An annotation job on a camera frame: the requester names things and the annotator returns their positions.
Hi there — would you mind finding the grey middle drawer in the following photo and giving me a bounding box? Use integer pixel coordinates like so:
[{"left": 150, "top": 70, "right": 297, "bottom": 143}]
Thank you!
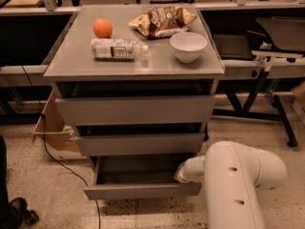
[{"left": 75, "top": 133, "right": 203, "bottom": 156}]

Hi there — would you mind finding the white bowl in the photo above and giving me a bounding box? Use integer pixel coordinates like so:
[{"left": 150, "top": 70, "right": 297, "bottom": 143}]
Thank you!
[{"left": 170, "top": 32, "right": 208, "bottom": 63}]

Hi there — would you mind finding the clear plastic water bottle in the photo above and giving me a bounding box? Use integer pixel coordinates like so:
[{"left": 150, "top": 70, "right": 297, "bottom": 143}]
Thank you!
[{"left": 91, "top": 38, "right": 149, "bottom": 60}]

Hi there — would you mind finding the orange fruit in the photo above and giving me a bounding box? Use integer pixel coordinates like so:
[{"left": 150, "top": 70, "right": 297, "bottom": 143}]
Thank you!
[{"left": 93, "top": 18, "right": 112, "bottom": 38}]

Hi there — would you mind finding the cardboard box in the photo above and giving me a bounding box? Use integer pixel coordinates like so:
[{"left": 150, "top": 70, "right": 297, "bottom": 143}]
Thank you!
[{"left": 33, "top": 93, "right": 83, "bottom": 160}]

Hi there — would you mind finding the grey drawer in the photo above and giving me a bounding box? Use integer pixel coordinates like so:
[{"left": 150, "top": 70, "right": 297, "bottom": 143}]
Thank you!
[
  {"left": 84, "top": 153, "right": 201, "bottom": 199},
  {"left": 55, "top": 95, "right": 215, "bottom": 126},
  {"left": 75, "top": 133, "right": 203, "bottom": 156}
]

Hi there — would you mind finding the grey bottom drawer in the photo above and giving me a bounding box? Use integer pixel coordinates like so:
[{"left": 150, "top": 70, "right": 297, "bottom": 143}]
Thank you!
[{"left": 84, "top": 153, "right": 201, "bottom": 199}]

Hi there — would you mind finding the brown yellow chip bag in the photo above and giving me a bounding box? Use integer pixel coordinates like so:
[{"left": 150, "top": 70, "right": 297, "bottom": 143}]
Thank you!
[{"left": 129, "top": 6, "right": 197, "bottom": 39}]

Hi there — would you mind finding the grey top drawer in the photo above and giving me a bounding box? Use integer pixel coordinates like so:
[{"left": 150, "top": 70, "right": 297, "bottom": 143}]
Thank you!
[{"left": 55, "top": 95, "right": 215, "bottom": 126}]

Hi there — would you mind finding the grey drawer cabinet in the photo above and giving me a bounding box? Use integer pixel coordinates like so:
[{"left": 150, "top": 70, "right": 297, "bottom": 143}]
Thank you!
[{"left": 43, "top": 5, "right": 226, "bottom": 200}]

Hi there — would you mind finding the black folding stand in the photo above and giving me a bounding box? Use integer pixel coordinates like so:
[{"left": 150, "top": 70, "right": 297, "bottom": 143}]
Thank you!
[{"left": 212, "top": 48, "right": 299, "bottom": 148}]

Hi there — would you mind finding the black floor cable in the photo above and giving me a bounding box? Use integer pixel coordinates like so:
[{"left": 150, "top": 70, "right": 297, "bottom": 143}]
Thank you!
[{"left": 20, "top": 65, "right": 102, "bottom": 229}]

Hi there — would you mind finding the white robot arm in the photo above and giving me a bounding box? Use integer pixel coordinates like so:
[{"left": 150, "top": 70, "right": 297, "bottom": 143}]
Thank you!
[{"left": 173, "top": 141, "right": 288, "bottom": 229}]

